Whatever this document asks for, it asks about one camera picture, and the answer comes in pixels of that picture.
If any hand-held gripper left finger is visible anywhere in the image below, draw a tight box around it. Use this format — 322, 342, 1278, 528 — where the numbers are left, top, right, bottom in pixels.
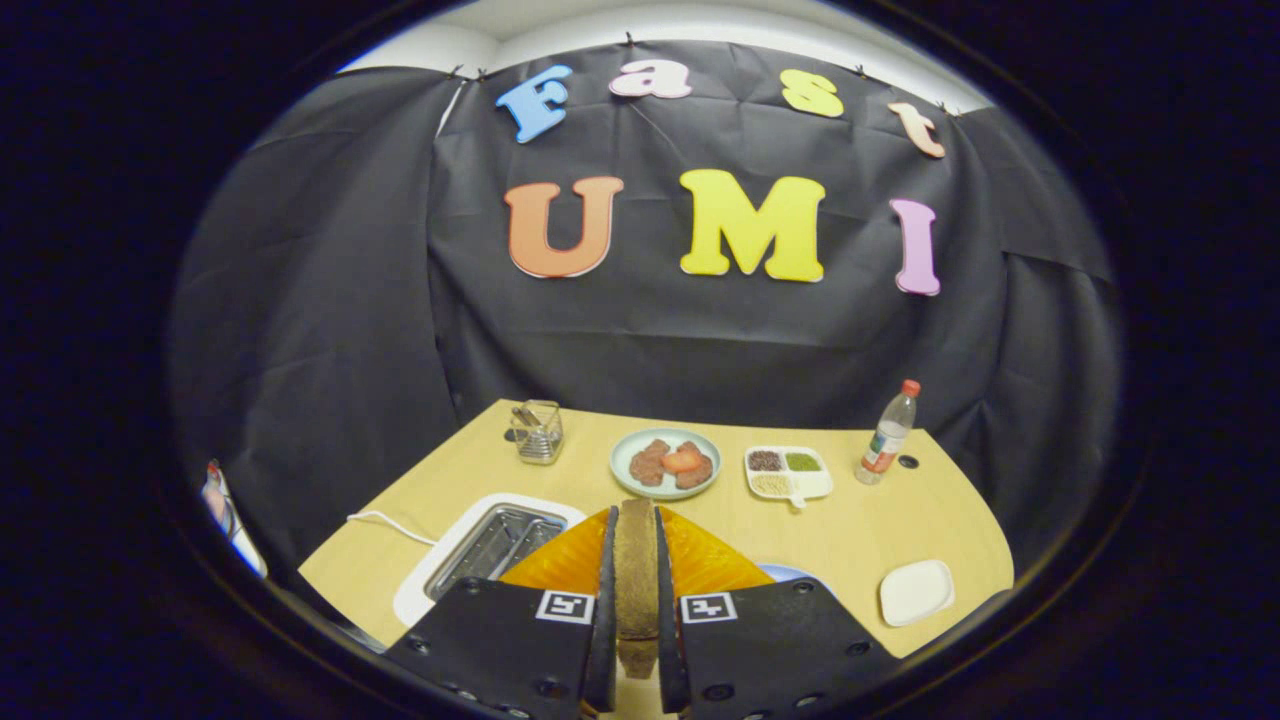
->
385, 505, 621, 719

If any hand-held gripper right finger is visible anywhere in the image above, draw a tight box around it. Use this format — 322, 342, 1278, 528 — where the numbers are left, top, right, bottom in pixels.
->
655, 505, 901, 719

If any brown toast slice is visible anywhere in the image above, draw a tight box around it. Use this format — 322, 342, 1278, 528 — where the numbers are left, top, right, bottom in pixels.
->
613, 498, 661, 679

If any light blue round plate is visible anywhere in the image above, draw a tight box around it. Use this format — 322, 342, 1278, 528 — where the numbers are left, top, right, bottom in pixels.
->
757, 563, 831, 591

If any brown meat patty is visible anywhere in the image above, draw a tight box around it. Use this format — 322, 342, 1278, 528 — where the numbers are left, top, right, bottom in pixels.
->
674, 442, 715, 491
630, 439, 672, 488

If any white toaster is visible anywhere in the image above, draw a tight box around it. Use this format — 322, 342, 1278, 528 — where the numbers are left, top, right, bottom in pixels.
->
393, 492, 589, 629

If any pale green round plate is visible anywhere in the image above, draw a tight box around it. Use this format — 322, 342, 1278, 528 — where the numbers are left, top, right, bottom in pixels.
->
610, 428, 722, 500

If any white divided seasoning tray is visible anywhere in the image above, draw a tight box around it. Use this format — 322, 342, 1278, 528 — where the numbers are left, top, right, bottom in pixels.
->
744, 445, 834, 509

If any white square plate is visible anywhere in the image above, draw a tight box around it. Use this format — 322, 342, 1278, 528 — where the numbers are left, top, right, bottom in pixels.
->
879, 559, 956, 628

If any clear bottle with red cap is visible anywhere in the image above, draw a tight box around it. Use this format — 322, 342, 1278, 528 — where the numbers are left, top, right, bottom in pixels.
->
855, 379, 922, 486

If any red white blue object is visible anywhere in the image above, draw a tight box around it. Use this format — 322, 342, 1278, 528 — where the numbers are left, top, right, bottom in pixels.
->
200, 460, 269, 579

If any metal wire holder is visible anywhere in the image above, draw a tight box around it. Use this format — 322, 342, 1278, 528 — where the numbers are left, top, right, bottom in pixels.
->
508, 400, 565, 466

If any white toaster cable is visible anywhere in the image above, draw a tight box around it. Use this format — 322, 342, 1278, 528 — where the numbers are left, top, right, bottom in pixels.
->
346, 510, 441, 547

